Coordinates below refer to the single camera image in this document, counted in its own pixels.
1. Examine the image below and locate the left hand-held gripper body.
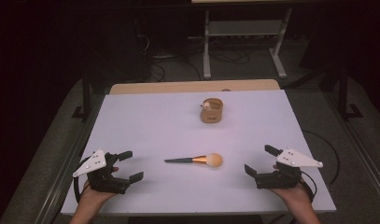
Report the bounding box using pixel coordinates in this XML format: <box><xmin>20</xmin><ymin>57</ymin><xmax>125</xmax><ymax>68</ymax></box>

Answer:
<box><xmin>72</xmin><ymin>148</ymin><xmax>132</xmax><ymax>195</ymax></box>

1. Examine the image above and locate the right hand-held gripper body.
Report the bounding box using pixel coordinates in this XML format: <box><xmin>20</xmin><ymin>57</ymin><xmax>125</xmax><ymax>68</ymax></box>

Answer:
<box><xmin>254</xmin><ymin>147</ymin><xmax>324</xmax><ymax>190</ymax></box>

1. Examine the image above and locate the makeup brush with black handle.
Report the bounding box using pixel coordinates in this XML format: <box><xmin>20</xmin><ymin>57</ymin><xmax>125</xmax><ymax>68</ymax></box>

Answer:
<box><xmin>163</xmin><ymin>152</ymin><xmax>224</xmax><ymax>168</ymax></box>

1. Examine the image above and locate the round wooden brush holder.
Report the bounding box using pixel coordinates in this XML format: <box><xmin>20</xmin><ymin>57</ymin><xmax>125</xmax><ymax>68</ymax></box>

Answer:
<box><xmin>200</xmin><ymin>97</ymin><xmax>224</xmax><ymax>124</ymax></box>

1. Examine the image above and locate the person's left hand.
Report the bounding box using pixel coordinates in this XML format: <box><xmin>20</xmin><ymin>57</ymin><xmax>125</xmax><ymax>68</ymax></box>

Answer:
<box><xmin>79</xmin><ymin>165</ymin><xmax>120</xmax><ymax>204</ymax></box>

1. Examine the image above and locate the person's right hand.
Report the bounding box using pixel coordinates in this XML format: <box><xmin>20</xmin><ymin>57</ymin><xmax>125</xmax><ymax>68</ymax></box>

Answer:
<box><xmin>267</xmin><ymin>164</ymin><xmax>314</xmax><ymax>204</ymax></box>

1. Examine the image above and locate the white table board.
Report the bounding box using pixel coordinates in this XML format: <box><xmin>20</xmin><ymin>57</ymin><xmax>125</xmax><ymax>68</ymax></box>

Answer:
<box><xmin>60</xmin><ymin>90</ymin><xmax>337</xmax><ymax>217</ymax></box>

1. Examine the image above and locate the black metal stand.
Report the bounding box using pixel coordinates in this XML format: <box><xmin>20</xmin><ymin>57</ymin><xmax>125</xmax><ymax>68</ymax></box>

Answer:
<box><xmin>71</xmin><ymin>70</ymin><xmax>92</xmax><ymax>121</ymax></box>
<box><xmin>337</xmin><ymin>65</ymin><xmax>365</xmax><ymax>121</ymax></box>

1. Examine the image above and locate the wooden table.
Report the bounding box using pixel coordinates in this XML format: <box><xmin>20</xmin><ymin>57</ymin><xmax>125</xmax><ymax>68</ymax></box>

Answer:
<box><xmin>108</xmin><ymin>78</ymin><xmax>281</xmax><ymax>95</ymax></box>

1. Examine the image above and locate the white metal stand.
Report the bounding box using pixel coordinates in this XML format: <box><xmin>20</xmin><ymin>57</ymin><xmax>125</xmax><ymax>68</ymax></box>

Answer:
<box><xmin>202</xmin><ymin>7</ymin><xmax>293</xmax><ymax>79</ymax></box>

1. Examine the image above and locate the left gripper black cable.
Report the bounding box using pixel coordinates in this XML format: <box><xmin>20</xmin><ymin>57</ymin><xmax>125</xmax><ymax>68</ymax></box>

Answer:
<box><xmin>73</xmin><ymin>157</ymin><xmax>92</xmax><ymax>204</ymax></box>

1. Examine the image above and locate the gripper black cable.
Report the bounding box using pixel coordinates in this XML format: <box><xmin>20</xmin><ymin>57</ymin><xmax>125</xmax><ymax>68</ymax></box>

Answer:
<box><xmin>73</xmin><ymin>157</ymin><xmax>92</xmax><ymax>204</ymax></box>
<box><xmin>300</xmin><ymin>170</ymin><xmax>318</xmax><ymax>202</ymax></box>

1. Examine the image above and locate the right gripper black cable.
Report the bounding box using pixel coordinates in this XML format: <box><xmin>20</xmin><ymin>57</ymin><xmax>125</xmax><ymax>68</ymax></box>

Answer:
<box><xmin>300</xmin><ymin>170</ymin><xmax>318</xmax><ymax>202</ymax></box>

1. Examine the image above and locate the metal floor rail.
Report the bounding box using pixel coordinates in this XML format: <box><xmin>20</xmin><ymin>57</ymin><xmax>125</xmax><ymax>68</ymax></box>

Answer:
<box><xmin>37</xmin><ymin>92</ymin><xmax>106</xmax><ymax>224</ymax></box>
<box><xmin>322</xmin><ymin>91</ymin><xmax>380</xmax><ymax>197</ymax></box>

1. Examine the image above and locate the black floor cable loop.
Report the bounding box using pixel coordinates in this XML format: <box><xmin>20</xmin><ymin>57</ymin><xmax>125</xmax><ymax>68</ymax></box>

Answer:
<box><xmin>302</xmin><ymin>129</ymin><xmax>341</xmax><ymax>187</ymax></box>

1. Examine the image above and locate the tangle of black floor cables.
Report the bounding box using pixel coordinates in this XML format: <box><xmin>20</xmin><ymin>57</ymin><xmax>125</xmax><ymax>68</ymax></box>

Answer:
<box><xmin>135</xmin><ymin>33</ymin><xmax>251</xmax><ymax>82</ymax></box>

